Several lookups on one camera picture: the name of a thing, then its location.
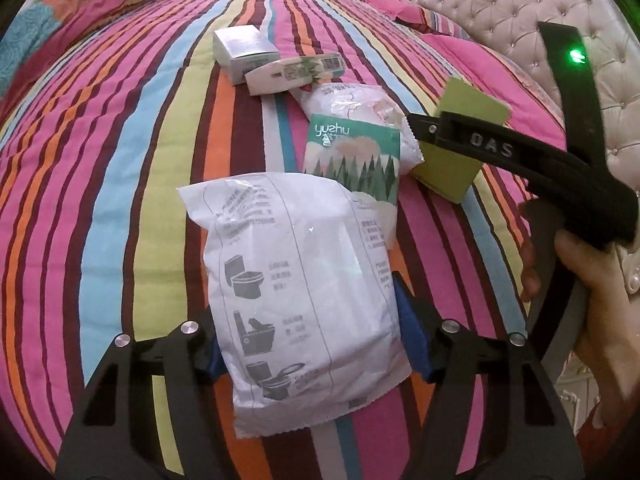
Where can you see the person's right hand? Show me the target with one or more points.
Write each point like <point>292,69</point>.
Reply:
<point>609,342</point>

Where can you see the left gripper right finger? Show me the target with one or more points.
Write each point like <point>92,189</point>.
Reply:
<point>493,414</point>

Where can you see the small pink pillow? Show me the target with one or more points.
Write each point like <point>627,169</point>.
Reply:
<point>418,18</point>

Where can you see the yushu green tissue pack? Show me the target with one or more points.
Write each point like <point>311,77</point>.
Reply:
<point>363,157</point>

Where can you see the white wrapper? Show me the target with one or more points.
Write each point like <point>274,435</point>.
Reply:
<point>362,103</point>

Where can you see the teal fuzzy blanket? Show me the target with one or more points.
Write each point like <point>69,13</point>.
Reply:
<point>25,35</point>

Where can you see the white green toothpaste box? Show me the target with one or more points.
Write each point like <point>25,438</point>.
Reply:
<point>291,73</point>

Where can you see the small silver box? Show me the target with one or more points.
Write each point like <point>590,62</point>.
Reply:
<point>240,49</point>

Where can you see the white plastic toilet-print bag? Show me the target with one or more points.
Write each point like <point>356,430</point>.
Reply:
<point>302,298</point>

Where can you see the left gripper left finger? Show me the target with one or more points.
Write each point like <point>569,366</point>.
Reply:
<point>113,433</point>

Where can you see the striped colourful bedspread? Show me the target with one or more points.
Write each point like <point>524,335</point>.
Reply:
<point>95,239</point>

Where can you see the large pink pillow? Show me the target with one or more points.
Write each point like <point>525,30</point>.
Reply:
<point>532,111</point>

